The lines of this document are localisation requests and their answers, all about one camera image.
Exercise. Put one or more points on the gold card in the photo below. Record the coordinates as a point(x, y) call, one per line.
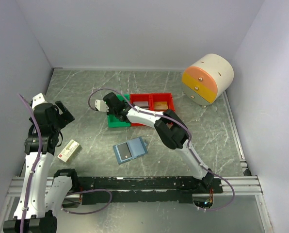
point(160, 105)

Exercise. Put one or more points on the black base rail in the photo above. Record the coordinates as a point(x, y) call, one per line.
point(181, 189)

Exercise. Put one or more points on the blue card holder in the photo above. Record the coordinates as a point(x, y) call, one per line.
point(137, 148)

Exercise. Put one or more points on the round drawer cabinet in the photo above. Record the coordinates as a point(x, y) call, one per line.
point(206, 79)

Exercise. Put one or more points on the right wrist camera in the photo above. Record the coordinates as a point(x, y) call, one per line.
point(101, 106)

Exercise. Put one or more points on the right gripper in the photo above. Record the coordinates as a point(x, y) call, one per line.
point(110, 112)

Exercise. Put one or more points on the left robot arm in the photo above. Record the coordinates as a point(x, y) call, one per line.
point(37, 208)

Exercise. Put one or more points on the white striped card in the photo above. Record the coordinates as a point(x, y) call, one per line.
point(142, 104)

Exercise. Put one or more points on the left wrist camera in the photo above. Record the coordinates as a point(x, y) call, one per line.
point(38, 99)

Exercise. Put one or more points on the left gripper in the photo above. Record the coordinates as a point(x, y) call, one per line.
point(64, 118)

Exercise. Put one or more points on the green plastic bin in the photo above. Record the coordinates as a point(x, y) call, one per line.
point(113, 122)

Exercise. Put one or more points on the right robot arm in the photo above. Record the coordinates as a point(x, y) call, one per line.
point(172, 131)

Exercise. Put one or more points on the grey card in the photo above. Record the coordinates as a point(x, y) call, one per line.
point(123, 151)

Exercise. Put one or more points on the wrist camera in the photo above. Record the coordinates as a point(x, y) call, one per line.
point(101, 106)
point(38, 99)

